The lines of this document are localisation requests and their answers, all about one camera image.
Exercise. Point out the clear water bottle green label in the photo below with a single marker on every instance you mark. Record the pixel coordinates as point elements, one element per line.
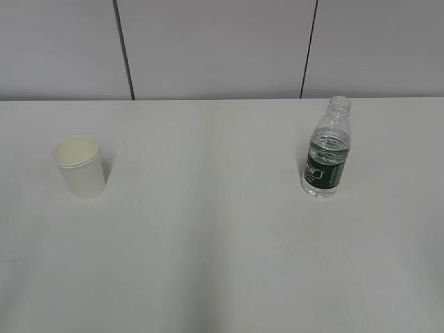
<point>329,147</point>

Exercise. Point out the white paper cup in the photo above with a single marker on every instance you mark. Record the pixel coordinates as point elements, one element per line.
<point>78,160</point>

